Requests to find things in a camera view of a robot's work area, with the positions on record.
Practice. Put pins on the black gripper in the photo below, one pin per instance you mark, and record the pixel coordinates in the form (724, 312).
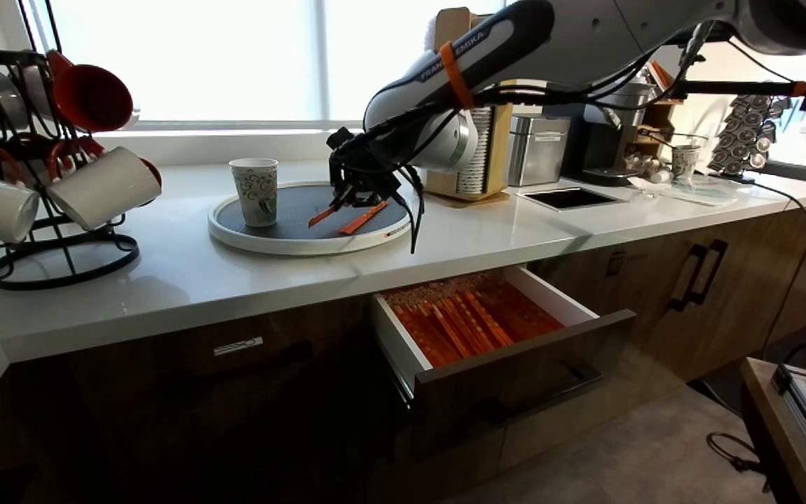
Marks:
(368, 164)

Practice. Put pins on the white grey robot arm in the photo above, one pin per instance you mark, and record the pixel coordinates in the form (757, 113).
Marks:
(570, 45)

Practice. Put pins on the orange sachet on tray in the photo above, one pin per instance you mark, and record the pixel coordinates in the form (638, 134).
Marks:
(361, 218)

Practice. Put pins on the round white grey tray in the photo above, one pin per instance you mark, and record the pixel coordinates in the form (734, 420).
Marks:
(293, 236)

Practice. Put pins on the open white drawer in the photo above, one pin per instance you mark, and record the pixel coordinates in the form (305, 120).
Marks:
(509, 375)

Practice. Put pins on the patterned paper cup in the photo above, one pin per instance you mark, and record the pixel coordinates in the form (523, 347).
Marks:
(254, 182)

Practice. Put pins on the silver metal canister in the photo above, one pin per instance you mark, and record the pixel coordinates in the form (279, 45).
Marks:
(538, 145)

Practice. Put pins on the white mug front right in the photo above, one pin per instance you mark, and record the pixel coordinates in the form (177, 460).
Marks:
(107, 186)

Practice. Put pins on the red mug upper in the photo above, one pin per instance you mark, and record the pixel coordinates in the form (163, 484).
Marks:
(88, 95)

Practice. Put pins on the silver drawer handle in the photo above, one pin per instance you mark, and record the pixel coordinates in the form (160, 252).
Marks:
(240, 344)

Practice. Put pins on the black cabinet handles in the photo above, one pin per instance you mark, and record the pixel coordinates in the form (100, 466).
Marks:
(705, 259)

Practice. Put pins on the black wire mug rack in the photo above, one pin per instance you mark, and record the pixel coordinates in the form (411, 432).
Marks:
(35, 151)

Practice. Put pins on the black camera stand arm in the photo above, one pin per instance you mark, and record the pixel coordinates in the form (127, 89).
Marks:
(684, 87)

